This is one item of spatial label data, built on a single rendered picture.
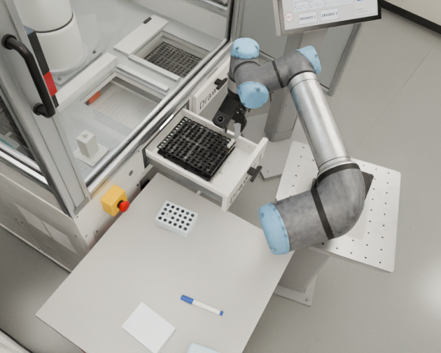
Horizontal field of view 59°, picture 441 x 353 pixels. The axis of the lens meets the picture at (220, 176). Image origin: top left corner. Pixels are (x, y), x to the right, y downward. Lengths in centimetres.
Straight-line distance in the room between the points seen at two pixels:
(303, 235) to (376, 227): 71
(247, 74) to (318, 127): 25
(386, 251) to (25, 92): 121
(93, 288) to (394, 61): 298
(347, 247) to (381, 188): 31
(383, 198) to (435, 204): 118
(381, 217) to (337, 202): 73
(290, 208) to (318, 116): 23
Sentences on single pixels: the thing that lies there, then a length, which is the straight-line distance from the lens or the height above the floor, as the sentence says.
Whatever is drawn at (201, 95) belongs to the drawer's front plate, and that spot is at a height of 91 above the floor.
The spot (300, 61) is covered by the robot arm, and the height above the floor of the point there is 136.
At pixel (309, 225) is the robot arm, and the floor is 127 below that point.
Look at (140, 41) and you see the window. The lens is 112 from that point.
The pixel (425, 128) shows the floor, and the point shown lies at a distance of 315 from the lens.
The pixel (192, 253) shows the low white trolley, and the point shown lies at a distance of 132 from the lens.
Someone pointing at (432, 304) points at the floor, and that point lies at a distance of 242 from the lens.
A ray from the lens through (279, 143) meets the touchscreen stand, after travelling 258.
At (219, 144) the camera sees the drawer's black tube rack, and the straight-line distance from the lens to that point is 139.
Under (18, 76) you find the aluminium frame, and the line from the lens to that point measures 84.
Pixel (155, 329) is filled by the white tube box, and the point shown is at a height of 81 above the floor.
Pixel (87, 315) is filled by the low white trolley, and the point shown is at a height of 76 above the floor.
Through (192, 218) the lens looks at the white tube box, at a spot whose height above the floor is 80.
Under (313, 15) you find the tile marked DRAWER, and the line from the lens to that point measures 188.
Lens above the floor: 198
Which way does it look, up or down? 55 degrees down
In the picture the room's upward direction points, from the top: 7 degrees clockwise
